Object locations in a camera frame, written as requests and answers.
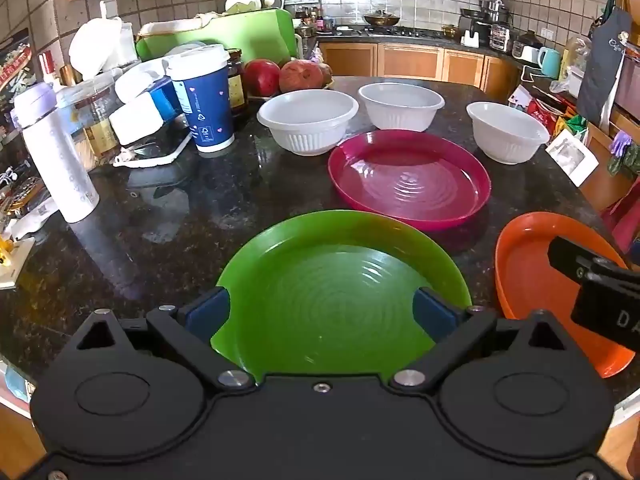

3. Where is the blue paper cup white lid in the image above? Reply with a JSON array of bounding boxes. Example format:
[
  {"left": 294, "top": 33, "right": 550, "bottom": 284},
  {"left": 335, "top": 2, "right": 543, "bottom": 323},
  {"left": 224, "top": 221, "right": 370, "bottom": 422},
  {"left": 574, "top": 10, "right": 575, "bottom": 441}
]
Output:
[{"left": 165, "top": 44, "right": 236, "bottom": 158}]

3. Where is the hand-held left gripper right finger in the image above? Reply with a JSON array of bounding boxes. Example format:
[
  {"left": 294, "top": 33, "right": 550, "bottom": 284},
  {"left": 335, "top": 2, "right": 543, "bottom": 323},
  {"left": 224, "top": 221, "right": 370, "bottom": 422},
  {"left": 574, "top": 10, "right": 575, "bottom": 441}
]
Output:
[{"left": 387, "top": 286, "right": 576, "bottom": 395}]

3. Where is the gas stove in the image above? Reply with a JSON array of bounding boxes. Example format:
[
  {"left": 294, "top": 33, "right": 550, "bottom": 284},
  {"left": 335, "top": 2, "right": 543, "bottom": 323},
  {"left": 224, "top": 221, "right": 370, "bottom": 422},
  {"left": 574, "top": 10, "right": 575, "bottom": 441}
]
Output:
[{"left": 360, "top": 25, "right": 451, "bottom": 39}]

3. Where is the white blue tissue pack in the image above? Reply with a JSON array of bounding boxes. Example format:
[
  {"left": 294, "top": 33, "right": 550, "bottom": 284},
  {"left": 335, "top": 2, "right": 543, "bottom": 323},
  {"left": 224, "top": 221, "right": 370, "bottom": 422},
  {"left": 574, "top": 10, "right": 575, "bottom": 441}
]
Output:
[
  {"left": 109, "top": 80, "right": 188, "bottom": 146},
  {"left": 115, "top": 67, "right": 173, "bottom": 106}
]

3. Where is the seasoning bottle rack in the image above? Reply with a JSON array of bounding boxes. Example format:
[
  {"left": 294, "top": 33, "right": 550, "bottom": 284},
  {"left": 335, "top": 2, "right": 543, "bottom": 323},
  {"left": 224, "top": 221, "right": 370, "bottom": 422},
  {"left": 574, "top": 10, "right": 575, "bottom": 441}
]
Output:
[{"left": 287, "top": 0, "right": 337, "bottom": 32}]

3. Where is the magenta plastic plate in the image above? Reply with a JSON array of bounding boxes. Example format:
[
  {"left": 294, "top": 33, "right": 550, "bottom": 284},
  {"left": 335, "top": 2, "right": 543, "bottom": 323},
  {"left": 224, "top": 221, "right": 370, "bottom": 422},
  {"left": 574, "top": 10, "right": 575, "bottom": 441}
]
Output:
[{"left": 327, "top": 130, "right": 492, "bottom": 232}]

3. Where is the red capped bottle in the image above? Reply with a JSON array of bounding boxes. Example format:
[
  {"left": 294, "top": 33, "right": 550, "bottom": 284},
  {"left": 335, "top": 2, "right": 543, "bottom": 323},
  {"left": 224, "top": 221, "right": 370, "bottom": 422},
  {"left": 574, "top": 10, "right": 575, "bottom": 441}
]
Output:
[{"left": 39, "top": 51, "right": 63, "bottom": 86}]

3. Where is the red cloth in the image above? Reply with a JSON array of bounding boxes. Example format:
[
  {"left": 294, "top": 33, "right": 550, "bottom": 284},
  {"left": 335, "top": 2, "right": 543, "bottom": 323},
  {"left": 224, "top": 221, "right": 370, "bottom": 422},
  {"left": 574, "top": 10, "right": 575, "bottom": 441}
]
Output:
[{"left": 602, "top": 195, "right": 640, "bottom": 256}]

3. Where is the wooden base cabinet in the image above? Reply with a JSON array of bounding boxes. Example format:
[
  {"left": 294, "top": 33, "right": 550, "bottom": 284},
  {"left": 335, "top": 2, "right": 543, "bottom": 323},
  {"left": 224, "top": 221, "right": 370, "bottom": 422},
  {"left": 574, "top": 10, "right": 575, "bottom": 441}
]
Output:
[{"left": 317, "top": 42, "right": 523, "bottom": 101}]

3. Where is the green plastic plate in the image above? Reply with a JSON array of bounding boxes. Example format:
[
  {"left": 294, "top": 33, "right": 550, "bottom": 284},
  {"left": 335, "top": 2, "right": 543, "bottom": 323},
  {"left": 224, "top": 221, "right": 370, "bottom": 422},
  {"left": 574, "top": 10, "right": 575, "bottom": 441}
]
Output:
[{"left": 210, "top": 210, "right": 473, "bottom": 383}]

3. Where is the teal mug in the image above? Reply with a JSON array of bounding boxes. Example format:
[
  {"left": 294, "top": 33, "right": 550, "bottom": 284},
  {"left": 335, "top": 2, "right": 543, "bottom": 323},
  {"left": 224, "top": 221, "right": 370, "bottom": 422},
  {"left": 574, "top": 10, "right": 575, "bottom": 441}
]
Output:
[{"left": 537, "top": 46, "right": 563, "bottom": 79}]

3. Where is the red snack packaging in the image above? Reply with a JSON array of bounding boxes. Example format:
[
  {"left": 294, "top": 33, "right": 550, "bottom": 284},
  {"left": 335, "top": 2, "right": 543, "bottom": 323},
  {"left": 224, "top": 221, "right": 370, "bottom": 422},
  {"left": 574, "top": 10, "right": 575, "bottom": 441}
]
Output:
[{"left": 510, "top": 85, "right": 568, "bottom": 131}]

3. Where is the dark glass jar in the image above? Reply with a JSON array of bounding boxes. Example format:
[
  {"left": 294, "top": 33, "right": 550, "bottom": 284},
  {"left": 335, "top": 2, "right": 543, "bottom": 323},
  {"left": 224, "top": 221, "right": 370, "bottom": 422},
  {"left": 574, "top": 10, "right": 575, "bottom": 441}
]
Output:
[{"left": 226, "top": 48, "right": 249, "bottom": 116}]

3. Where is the steel cooking pot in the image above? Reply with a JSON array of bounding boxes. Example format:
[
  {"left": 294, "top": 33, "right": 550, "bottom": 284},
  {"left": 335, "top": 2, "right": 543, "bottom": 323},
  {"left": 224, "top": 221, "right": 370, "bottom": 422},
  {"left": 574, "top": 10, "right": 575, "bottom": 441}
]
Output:
[{"left": 480, "top": 0, "right": 507, "bottom": 23}]

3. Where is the red pomegranate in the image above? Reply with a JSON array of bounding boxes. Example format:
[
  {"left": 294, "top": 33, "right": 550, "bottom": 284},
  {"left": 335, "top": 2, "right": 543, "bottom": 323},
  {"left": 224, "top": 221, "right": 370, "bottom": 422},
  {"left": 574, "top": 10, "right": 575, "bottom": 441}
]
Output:
[{"left": 243, "top": 59, "right": 282, "bottom": 97}]

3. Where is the printed paper slip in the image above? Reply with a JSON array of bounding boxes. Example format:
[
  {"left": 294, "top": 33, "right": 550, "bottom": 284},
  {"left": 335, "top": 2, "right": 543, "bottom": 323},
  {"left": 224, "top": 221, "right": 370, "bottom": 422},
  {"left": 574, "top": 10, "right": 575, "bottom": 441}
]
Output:
[{"left": 10, "top": 200, "right": 66, "bottom": 241}]

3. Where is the printed dark package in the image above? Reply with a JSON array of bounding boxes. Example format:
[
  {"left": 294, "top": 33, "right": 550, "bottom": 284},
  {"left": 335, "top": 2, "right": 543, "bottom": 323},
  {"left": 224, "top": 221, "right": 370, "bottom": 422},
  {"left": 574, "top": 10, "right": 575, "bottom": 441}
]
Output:
[{"left": 0, "top": 27, "right": 33, "bottom": 126}]

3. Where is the spice jar rack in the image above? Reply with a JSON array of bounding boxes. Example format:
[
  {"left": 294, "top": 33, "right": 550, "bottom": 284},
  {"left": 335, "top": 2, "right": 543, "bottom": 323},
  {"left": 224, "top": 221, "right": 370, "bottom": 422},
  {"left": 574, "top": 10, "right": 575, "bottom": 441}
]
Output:
[{"left": 492, "top": 22, "right": 516, "bottom": 53}]

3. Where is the white cloth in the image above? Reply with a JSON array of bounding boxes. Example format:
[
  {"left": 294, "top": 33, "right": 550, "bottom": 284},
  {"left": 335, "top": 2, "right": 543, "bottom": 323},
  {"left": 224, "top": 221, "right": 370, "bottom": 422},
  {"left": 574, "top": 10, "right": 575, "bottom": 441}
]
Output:
[{"left": 194, "top": 8, "right": 237, "bottom": 28}]

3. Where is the white plastic bag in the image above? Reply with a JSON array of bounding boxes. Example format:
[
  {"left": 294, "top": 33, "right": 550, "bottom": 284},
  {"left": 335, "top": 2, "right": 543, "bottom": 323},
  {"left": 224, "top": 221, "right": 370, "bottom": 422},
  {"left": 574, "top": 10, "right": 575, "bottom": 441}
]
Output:
[{"left": 68, "top": 16, "right": 138, "bottom": 81}]

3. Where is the orange plastic plate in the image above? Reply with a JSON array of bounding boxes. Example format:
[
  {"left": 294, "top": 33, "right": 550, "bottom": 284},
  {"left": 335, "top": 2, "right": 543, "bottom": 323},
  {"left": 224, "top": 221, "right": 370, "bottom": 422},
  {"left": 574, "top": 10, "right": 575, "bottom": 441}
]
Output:
[{"left": 494, "top": 211, "right": 636, "bottom": 380}]

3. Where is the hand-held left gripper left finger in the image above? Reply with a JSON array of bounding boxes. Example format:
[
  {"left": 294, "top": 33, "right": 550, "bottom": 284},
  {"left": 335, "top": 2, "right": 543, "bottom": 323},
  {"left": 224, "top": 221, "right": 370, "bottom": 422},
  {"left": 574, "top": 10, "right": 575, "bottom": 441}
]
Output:
[{"left": 64, "top": 286, "right": 257, "bottom": 395}]

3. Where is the white plastic tray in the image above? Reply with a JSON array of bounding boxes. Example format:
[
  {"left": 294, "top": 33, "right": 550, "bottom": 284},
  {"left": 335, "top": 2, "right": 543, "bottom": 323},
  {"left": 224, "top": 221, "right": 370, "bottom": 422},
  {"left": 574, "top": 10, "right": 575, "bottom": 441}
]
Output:
[{"left": 112, "top": 130, "right": 193, "bottom": 168}]

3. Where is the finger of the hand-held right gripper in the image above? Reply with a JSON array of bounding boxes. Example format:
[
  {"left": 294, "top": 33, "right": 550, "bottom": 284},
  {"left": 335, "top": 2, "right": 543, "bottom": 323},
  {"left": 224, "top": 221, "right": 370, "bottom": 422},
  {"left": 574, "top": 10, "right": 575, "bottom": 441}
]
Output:
[{"left": 547, "top": 235, "right": 640, "bottom": 353}]

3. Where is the purple glove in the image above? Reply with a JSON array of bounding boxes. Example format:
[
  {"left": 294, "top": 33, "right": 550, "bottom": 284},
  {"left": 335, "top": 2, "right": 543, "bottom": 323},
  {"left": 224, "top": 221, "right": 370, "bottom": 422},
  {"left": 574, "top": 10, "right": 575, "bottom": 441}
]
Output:
[{"left": 610, "top": 130, "right": 638, "bottom": 158}]

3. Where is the white flat box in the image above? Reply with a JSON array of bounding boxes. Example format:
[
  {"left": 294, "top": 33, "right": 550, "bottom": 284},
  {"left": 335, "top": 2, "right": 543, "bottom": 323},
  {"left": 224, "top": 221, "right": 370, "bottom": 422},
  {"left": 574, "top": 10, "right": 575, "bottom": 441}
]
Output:
[{"left": 0, "top": 235, "right": 37, "bottom": 289}]

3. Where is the white ribbed plastic bowl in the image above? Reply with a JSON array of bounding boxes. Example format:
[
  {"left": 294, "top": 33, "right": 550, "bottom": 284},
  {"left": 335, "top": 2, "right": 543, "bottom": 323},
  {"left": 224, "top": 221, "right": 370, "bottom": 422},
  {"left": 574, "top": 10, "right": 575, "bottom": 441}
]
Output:
[
  {"left": 358, "top": 82, "right": 446, "bottom": 133},
  {"left": 256, "top": 89, "right": 360, "bottom": 157},
  {"left": 466, "top": 101, "right": 551, "bottom": 165}
]

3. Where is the black apron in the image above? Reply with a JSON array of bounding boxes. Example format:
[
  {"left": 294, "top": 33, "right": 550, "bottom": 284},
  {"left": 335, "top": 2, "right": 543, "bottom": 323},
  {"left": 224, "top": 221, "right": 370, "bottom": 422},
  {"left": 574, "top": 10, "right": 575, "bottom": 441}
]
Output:
[{"left": 577, "top": 7, "right": 633, "bottom": 126}]

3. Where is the white bottle lavender lid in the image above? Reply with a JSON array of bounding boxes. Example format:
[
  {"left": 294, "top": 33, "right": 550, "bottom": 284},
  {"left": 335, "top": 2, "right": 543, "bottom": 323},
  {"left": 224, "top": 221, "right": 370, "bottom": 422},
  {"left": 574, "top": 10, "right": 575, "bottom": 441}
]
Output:
[{"left": 11, "top": 82, "right": 101, "bottom": 223}]

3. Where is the green cutting board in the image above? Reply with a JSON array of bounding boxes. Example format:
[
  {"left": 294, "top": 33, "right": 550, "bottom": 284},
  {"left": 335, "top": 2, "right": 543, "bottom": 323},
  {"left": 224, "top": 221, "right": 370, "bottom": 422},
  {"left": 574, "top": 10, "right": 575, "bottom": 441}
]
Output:
[{"left": 136, "top": 8, "right": 296, "bottom": 68}]

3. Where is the clear jar yellow label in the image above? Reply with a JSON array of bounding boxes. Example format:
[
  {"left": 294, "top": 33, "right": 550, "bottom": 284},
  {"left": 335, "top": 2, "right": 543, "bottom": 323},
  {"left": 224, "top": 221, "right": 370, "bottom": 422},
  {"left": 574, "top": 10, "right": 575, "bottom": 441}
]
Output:
[{"left": 55, "top": 72, "right": 126, "bottom": 161}]

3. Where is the black coffee machine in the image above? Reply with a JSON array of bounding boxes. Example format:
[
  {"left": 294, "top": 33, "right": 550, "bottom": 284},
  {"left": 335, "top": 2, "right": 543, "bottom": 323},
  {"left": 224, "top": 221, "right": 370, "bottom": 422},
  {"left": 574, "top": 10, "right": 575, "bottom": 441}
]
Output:
[{"left": 457, "top": 14, "right": 493, "bottom": 48}]

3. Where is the dark electric cooker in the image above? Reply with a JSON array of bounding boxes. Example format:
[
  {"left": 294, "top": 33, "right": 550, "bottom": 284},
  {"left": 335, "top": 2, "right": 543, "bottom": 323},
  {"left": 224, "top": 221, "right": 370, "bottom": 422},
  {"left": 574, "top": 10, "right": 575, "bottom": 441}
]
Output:
[{"left": 512, "top": 30, "right": 544, "bottom": 61}]

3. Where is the dark wok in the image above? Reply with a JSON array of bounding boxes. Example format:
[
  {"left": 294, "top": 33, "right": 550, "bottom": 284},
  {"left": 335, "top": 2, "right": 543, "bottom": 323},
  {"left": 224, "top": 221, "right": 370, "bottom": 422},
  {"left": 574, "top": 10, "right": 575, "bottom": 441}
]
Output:
[{"left": 363, "top": 10, "right": 401, "bottom": 27}]

